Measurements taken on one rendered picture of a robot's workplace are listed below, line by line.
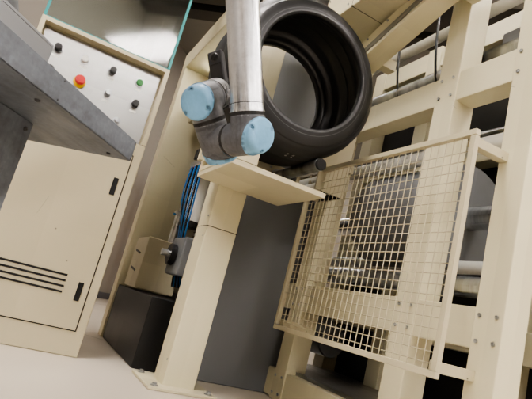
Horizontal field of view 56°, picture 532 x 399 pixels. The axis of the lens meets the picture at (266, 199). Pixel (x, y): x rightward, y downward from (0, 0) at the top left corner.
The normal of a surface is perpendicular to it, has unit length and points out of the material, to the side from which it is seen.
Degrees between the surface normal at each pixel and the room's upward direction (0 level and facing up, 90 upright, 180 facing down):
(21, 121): 90
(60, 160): 90
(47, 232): 90
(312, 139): 100
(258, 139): 94
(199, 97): 121
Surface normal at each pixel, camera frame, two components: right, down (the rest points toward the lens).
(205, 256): 0.44, -0.08
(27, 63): 0.96, 0.20
